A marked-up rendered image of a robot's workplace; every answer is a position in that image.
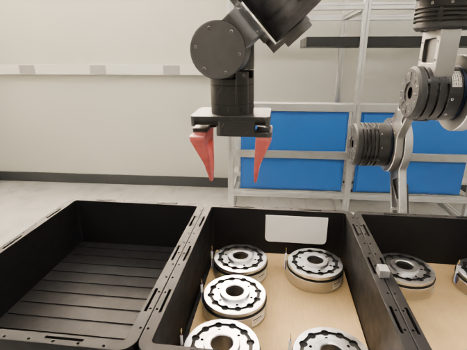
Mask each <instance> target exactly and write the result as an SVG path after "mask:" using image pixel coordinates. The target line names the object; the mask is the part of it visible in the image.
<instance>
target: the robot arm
mask: <svg viewBox="0 0 467 350"><path fill-rule="evenodd" d="M321 1H322V0H230V2H232V4H233V5H234V6H235V7H234V9H233V10H231V11H230V12H229V13H228V14H227V15H226V16H225V17H224V19H222V20H211V21H209V22H206V23H204V24H202V25H201V26H200V27H199V28H198V29H197V30H196V31H195V33H194V35H193V37H192V40H191V43H190V56H191V58H192V62H193V64H194V66H195V67H196V68H197V70H198V71H199V72H200V73H202V74H203V75H205V76H206V77H209V78H210V82H211V107H202V108H199V109H198V110H197V111H195V112H194V113H193V114H192V115H191V126H194V127H193V128H192V134H191V135H190V142H191V143H192V145H193V146H194V148H195V150H196V152H197V153H198V155H199V157H200V158H201V160H202V162H203V164H204V166H205V168H206V172H207V174H208V177H209V180H210V181H213V179H214V139H213V128H216V133H217V136H225V137H256V141H255V155H254V182H255V183H256V182H257V178H258V175H259V168H260V165H261V162H262V160H263V158H264V156H265V154H266V151H267V150H268V147H269V146H270V143H271V141H272V125H270V120H271V108H255V107H254V70H251V69H254V43H255V42H256V41H257V40H258V39H260V40H261V41H262V42H263V43H264V44H266V45H267V46H268V47H269V48H270V49H271V51H272V52H273V53H274V52H276V51H277V50H278V49H279V48H280V47H281V46H282V45H283V44H284V43H285V44H286V45H287V47H289V46H290V45H291V44H292V43H294V41H296V40H297V39H298V38H299V37H300V36H301V35H302V34H303V33H305V32H306V31H307V30H308V29H309V28H310V27H311V26H312V24H311V22H310V21H309V20H310V19H309V18H308V17H307V16H306V15H307V14H309V13H310V12H311V11H312V10H313V9H314V8H315V7H316V6H317V5H318V4H319V3H320V2H321ZM242 2H243V3H244V4H245V5H246V6H247V8H248V9H249V10H250V11H251V13H252V14H253V15H254V16H255V18H257V20H258V21H259V22H260V23H261V25H262V26H263V27H264V29H265V30H266V31H267V32H268V33H269V34H270V36H271V37H272V38H273V39H274V41H275V42H277V43H276V44H275V43H274V42H273V41H272V40H271V38H270V37H269V36H268V34H267V33H266V32H265V31H264V30H263V29H262V28H261V26H260V25H259V24H258V22H257V21H256V20H255V19H254V18H253V17H252V15H251V14H250V13H249V12H248V10H247V9H246V8H245V7H244V5H243V4H242ZM255 126H258V127H257V129H255Z"/></svg>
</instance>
